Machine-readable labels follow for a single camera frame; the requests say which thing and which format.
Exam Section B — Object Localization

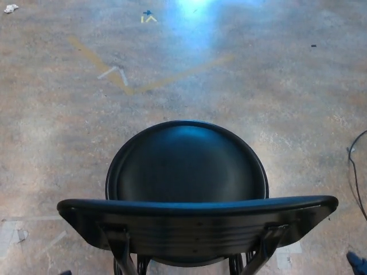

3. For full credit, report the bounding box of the black cable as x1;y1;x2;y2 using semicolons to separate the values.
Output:
346;130;367;221

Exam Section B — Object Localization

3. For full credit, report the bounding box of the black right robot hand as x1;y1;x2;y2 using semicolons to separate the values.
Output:
346;251;367;275

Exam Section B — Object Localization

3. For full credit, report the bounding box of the black swivel chair with backrest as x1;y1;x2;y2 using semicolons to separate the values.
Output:
56;120;339;275

